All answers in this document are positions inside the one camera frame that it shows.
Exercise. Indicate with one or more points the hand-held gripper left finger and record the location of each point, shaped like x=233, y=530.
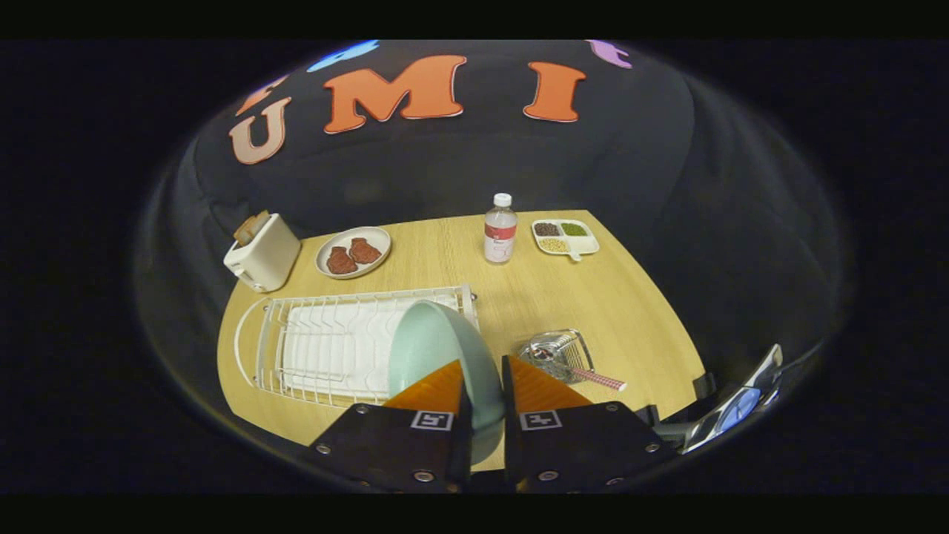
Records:
x=400, y=452

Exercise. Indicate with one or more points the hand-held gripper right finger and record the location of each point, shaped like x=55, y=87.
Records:
x=578, y=452

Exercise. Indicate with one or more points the mint green plate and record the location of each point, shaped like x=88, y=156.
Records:
x=437, y=341

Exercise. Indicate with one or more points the beige round plate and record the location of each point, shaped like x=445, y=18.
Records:
x=332, y=241

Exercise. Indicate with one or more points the white ribbed drain tray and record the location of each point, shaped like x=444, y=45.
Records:
x=334, y=348

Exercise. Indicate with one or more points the black table clamp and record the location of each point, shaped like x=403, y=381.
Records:
x=704, y=387

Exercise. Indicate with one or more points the brown meat patty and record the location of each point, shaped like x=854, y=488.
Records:
x=341, y=261
x=365, y=251

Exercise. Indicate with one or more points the white divided tray of beans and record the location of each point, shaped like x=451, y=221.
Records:
x=586, y=245

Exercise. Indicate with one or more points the clear bottle with red label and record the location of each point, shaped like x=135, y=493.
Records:
x=500, y=237

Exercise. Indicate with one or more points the white toaster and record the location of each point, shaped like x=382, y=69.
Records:
x=267, y=256

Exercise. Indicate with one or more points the brown toast slice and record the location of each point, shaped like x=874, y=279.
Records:
x=250, y=228

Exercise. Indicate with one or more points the black backdrop cloth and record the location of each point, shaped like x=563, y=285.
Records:
x=445, y=170

